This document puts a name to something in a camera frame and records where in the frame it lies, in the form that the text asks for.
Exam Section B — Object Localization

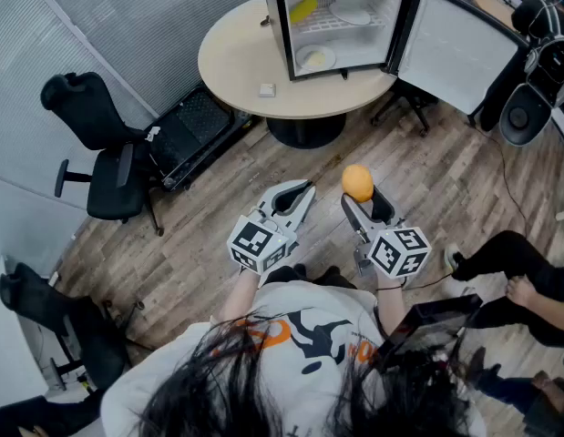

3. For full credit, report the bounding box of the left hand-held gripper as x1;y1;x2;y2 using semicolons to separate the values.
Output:
226;178;317;276

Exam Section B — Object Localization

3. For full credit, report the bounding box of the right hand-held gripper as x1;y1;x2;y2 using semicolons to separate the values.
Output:
341;184;432;278

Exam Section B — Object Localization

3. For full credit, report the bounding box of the orange-brown egg-shaped object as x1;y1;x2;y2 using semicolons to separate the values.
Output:
341;164;375;204

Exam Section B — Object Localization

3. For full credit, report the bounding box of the black mini fridge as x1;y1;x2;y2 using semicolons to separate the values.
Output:
259;0;531;117

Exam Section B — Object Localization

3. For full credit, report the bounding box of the person's left forearm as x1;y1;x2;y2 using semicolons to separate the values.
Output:
220;267;265;323

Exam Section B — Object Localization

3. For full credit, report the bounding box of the person's right forearm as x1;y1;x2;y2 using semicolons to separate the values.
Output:
375;274;408;337

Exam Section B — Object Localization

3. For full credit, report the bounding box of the person's right leg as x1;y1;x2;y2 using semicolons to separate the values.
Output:
312;265;358;290

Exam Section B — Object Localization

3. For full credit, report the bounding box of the person's leg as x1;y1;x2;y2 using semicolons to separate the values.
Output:
264;264;309;286
312;265;358;290

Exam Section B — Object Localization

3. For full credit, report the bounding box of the person's left leg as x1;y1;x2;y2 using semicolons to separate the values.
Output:
264;264;309;286

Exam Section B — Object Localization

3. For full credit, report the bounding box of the person's white printed shirt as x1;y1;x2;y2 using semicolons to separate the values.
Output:
100;279;487;437

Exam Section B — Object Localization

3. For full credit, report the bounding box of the black chair base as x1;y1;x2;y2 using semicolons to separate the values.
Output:
371;79;440;137

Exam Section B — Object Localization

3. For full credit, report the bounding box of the black flat device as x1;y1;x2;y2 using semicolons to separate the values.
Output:
375;292;484;373

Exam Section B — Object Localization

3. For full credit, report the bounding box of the white plate with food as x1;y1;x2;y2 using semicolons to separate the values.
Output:
295;44;338;73

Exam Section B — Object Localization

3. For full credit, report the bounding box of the round beige table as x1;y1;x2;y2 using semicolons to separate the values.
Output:
198;0;399;150

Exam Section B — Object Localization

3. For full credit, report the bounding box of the black office chair with armrests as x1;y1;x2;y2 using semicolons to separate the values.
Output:
39;71;166;238

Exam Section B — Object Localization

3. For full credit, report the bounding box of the yellow banana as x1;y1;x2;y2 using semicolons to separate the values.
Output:
289;0;320;25

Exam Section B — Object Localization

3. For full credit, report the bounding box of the white empty plate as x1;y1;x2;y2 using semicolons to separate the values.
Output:
329;5;373;26

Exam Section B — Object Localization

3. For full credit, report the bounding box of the white and black robot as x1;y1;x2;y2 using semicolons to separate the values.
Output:
498;0;564;147

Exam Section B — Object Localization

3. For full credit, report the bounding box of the wooden side table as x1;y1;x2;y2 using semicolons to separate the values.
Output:
471;0;516;29

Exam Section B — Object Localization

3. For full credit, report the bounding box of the black swivel chair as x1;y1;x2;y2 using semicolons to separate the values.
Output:
0;261;144;391

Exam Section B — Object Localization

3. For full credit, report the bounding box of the black floor cable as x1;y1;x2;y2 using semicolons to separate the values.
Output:
475;123;531;239

